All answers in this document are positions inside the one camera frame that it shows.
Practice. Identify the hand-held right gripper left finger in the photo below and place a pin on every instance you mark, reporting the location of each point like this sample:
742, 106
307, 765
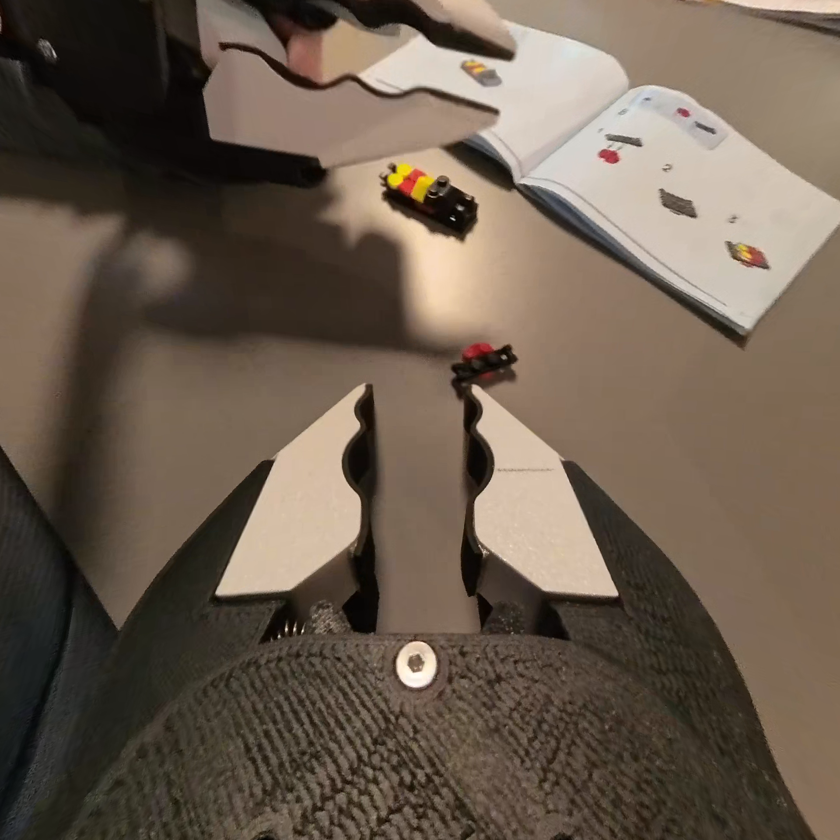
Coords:
295, 525

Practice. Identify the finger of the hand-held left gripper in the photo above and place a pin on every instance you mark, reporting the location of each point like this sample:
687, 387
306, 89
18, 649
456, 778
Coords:
472, 26
328, 124

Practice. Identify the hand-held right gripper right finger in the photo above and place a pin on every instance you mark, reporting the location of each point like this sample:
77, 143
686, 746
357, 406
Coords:
544, 531

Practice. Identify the black red yellow lego assembly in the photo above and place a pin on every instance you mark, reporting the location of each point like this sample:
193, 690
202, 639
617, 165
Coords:
430, 193

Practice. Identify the black long lego plate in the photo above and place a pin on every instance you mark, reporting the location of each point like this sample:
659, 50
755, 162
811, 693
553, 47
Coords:
502, 358

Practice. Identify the instruction booklet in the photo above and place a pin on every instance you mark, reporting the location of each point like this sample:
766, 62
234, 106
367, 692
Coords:
656, 197

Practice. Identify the person's left hand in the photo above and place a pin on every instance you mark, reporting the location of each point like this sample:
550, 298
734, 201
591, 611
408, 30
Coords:
302, 49

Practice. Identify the colourful printed leaflet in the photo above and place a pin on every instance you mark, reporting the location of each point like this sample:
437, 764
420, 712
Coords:
787, 10

